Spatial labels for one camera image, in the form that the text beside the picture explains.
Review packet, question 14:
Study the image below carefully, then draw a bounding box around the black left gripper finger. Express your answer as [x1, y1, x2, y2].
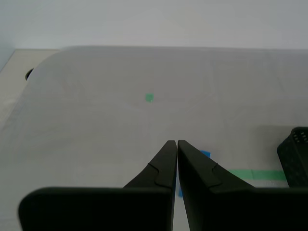
[18, 140, 178, 231]
[177, 139, 308, 231]

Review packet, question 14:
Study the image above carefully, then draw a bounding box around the blue rectangular block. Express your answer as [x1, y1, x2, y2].
[178, 150, 211, 197]

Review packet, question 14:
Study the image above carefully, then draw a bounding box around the black perforated plastic basket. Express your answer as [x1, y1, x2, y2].
[276, 127, 308, 189]

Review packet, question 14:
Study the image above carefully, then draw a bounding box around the long green tape strip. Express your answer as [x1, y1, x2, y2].
[228, 169, 287, 181]

